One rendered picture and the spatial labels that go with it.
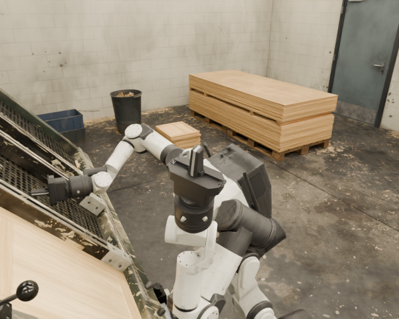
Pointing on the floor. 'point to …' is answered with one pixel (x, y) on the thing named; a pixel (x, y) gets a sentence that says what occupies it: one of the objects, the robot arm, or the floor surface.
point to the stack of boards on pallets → (263, 111)
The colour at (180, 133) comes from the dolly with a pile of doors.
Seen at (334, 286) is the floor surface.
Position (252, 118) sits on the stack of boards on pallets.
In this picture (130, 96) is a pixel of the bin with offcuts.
